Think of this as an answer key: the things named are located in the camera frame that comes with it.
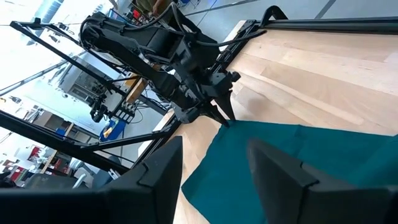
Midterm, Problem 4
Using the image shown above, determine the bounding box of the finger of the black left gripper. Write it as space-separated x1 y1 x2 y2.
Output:
203 105 230 128
215 91 236 121

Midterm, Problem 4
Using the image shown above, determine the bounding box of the teal microfiber towel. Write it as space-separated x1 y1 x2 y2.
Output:
181 119 398 224

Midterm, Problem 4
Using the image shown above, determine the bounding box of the black aluminium table frame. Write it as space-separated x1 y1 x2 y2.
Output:
0 5 398 175

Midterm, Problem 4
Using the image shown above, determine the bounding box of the black power strip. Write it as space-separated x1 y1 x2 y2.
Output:
112 104 137 124

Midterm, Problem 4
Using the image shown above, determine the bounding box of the black hanging camera device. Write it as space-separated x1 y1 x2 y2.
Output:
89 95 109 124

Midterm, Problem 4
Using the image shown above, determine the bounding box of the person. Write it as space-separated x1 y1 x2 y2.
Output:
136 0 174 17

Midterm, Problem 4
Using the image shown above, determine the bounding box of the grey metal cabinet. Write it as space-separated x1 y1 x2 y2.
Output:
58 62 109 103

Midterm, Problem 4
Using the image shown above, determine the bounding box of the wooden board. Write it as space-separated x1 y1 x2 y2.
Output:
125 77 149 104

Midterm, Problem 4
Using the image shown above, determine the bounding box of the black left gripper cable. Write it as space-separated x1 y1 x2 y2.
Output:
194 29 268 48

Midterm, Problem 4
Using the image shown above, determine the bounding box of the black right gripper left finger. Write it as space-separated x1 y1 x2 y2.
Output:
93 136 183 224

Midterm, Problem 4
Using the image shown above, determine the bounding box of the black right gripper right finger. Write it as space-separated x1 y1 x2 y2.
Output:
248 138 388 224

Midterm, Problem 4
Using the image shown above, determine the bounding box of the blue plastic item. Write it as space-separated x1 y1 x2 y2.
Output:
98 119 127 143

